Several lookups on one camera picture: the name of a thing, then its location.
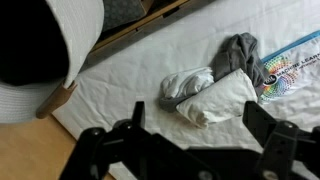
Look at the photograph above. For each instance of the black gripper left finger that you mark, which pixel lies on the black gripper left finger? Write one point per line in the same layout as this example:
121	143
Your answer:
110	156

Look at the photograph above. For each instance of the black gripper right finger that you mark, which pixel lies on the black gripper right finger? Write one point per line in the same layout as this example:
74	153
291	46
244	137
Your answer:
280	143

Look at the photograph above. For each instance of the cream white cloth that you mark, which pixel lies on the cream white cloth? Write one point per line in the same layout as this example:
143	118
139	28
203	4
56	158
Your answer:
216	100

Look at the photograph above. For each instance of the grey garment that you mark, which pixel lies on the grey garment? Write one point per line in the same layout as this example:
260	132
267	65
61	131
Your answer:
236	53

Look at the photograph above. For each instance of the white woven laundry basket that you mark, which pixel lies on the white woven laundry basket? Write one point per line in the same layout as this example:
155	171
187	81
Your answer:
83	26

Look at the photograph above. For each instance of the bed with white sheet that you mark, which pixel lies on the bed with white sheet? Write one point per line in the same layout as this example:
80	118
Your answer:
133	76

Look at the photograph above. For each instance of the white crumpled shirt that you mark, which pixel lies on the white crumpled shirt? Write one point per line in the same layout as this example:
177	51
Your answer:
186	81

